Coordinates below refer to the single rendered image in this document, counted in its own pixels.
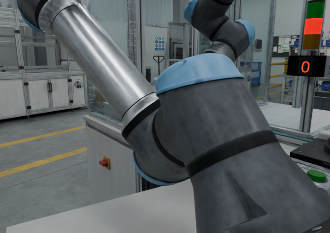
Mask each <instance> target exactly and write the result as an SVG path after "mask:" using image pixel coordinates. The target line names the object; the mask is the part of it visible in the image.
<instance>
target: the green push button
mask: <svg viewBox="0 0 330 233"><path fill-rule="evenodd" d="M306 174H307V175H308V176H309V177H310V178H311V180H314V181H326V179H327V176H326V175H325V173H323V172H321V171H317V170H309V171H307V173H306Z"/></svg>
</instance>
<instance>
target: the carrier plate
mask: <svg viewBox="0 0 330 233"><path fill-rule="evenodd" d="M326 141H327V140H324V139H320V138H316V139H314V140H312V141H310V142H308V143H306V144H304V145H303V146H301V147H299V148H297V149H295V150H293V151H291V152H290V157H292V158H296V159H299V160H302V161H305V162H308V163H312V164H315V165H318V166H321V167H322V166H323V163H327V164H330V155H329V154H328V153H326V152H325V151H324V144H325V142H326Z"/></svg>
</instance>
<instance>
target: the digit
mask: <svg viewBox="0 0 330 233"><path fill-rule="evenodd" d="M313 61H314V57H299V63H298V72H297V74H298V75H312V69H313Z"/></svg>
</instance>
